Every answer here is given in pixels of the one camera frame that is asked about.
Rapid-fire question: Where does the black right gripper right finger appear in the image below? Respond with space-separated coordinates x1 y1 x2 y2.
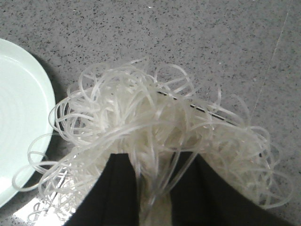
170 155 290 226

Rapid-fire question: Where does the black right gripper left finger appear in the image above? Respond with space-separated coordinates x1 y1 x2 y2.
68 153 139 226

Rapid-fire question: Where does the white vermicelli noodle bundle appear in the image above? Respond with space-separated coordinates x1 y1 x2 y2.
12 57 294 226

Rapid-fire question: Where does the pale green round plate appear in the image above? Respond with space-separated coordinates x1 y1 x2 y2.
0 39 55 206

